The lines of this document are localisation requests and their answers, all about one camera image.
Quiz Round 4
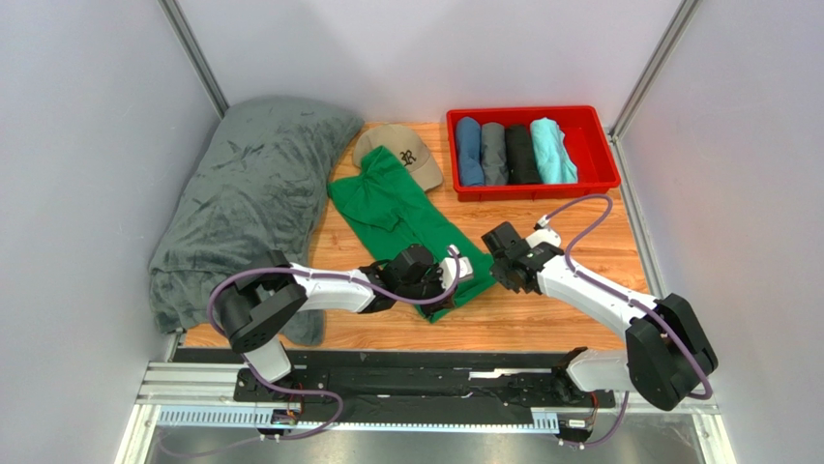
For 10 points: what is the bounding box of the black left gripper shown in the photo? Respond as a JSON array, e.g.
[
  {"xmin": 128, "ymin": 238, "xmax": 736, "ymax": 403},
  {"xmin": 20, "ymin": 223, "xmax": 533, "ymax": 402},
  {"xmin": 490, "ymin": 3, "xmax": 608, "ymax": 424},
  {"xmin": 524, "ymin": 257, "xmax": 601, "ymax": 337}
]
[{"xmin": 397, "ymin": 263, "xmax": 457, "ymax": 319}]

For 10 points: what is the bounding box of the green t-shirt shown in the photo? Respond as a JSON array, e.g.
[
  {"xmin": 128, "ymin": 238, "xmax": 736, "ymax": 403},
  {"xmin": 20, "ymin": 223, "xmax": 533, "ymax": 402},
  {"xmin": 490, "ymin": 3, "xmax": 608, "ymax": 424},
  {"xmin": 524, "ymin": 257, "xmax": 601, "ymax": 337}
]
[{"xmin": 327, "ymin": 147, "xmax": 495, "ymax": 308}]

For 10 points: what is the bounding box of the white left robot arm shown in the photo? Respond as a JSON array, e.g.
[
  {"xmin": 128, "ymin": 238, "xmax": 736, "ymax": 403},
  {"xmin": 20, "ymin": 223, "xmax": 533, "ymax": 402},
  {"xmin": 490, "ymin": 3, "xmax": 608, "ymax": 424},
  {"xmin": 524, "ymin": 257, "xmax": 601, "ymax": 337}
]
[{"xmin": 206, "ymin": 245, "xmax": 474, "ymax": 394}]

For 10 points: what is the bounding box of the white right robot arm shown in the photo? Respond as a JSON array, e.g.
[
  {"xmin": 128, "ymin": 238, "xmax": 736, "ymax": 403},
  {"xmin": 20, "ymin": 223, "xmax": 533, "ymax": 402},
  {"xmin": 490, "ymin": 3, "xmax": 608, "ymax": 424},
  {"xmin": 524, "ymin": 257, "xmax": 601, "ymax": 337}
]
[{"xmin": 482, "ymin": 221, "xmax": 719, "ymax": 411}]

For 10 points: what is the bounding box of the black rolled t-shirt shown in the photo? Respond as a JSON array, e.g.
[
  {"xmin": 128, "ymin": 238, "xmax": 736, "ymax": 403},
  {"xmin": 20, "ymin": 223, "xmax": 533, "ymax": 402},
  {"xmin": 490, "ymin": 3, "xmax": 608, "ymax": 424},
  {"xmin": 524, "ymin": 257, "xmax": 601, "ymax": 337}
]
[{"xmin": 505, "ymin": 125, "xmax": 542, "ymax": 185}]

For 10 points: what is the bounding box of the grey rolled t-shirt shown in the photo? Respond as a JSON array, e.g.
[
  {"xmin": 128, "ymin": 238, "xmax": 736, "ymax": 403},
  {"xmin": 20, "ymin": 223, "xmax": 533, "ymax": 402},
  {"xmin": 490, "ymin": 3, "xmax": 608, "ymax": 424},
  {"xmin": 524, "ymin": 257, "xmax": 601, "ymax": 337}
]
[{"xmin": 481, "ymin": 122, "xmax": 509, "ymax": 187}]

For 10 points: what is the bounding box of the turquoise rolled t-shirt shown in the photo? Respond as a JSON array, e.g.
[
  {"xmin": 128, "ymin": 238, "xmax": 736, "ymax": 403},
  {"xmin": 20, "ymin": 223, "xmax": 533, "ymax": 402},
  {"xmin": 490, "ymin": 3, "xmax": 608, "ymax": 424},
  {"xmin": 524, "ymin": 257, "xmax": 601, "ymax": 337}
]
[{"xmin": 530, "ymin": 118, "xmax": 578, "ymax": 185}]

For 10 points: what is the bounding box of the tan baseball cap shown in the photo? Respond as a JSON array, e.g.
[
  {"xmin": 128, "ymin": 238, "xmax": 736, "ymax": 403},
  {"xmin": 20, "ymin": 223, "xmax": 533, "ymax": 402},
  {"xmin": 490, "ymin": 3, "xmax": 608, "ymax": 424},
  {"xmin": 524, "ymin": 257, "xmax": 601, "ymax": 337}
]
[{"xmin": 352, "ymin": 124, "xmax": 444, "ymax": 191}]

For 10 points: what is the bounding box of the blue rolled t-shirt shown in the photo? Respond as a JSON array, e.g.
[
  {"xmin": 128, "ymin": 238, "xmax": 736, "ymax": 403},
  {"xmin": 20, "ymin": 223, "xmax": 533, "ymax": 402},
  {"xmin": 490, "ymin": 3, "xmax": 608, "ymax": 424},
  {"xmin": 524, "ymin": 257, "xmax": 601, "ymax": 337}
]
[{"xmin": 455, "ymin": 117, "xmax": 485, "ymax": 187}]

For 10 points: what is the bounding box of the red plastic bin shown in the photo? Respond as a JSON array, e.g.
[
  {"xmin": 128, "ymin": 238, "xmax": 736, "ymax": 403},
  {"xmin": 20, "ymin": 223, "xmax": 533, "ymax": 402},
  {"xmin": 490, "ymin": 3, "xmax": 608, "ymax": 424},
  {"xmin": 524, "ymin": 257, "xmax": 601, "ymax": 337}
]
[{"xmin": 446, "ymin": 105, "xmax": 621, "ymax": 202}]

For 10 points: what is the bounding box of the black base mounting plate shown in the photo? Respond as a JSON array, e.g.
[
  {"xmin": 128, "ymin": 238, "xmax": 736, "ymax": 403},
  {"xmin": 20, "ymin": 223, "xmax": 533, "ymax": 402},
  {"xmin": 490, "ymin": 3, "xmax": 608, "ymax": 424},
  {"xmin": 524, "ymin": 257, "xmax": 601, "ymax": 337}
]
[{"xmin": 232, "ymin": 349, "xmax": 616, "ymax": 426}]

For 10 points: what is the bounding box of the grey plush pillow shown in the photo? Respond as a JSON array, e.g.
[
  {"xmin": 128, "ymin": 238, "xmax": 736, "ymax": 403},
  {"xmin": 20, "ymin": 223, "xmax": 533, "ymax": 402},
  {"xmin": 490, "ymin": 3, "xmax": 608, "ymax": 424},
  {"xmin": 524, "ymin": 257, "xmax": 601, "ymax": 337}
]
[{"xmin": 149, "ymin": 96, "xmax": 365, "ymax": 334}]

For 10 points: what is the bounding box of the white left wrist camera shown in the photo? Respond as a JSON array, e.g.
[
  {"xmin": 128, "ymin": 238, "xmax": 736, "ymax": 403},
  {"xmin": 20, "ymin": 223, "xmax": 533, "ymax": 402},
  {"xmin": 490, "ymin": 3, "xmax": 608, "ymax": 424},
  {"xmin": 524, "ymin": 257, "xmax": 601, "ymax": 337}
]
[{"xmin": 438, "ymin": 245, "xmax": 474, "ymax": 291}]

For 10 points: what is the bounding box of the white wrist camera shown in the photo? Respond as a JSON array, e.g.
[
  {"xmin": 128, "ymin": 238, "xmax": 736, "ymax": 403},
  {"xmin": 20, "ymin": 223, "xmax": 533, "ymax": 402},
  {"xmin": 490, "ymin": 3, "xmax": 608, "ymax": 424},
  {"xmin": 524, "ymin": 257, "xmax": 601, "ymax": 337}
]
[
  {"xmin": 438, "ymin": 245, "xmax": 474, "ymax": 291},
  {"xmin": 526, "ymin": 217, "xmax": 562, "ymax": 247}
]

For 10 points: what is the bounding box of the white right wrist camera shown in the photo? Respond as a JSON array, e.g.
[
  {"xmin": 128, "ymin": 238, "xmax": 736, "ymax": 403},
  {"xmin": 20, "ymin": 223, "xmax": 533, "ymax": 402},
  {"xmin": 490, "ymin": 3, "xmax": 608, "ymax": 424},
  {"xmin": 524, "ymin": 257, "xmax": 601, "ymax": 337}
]
[{"xmin": 526, "ymin": 217, "xmax": 562, "ymax": 247}]

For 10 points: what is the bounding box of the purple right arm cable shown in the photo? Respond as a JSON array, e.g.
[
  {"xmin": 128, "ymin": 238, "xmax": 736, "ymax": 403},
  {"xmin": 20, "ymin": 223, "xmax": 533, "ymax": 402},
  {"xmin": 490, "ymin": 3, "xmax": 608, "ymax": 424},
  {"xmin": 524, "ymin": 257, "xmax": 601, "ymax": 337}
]
[{"xmin": 535, "ymin": 193, "xmax": 715, "ymax": 448}]

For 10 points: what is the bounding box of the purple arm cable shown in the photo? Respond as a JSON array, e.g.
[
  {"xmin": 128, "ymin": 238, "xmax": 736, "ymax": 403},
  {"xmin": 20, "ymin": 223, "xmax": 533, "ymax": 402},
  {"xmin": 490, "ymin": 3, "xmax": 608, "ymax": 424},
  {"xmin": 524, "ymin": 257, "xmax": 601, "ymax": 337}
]
[
  {"xmin": 535, "ymin": 193, "xmax": 715, "ymax": 448},
  {"xmin": 207, "ymin": 246, "xmax": 462, "ymax": 442}
]

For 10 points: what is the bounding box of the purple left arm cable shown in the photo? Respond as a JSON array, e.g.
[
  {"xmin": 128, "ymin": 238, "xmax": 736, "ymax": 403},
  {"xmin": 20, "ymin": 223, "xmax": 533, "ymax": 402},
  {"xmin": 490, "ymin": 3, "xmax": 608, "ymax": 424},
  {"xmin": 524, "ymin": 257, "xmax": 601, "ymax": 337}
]
[{"xmin": 207, "ymin": 246, "xmax": 462, "ymax": 442}]

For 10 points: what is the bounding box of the aluminium frame rail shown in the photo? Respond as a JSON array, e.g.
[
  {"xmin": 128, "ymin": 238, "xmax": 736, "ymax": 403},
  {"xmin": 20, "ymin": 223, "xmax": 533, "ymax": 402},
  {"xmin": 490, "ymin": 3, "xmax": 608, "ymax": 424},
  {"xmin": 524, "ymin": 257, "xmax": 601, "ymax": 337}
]
[{"xmin": 116, "ymin": 349, "xmax": 735, "ymax": 463}]

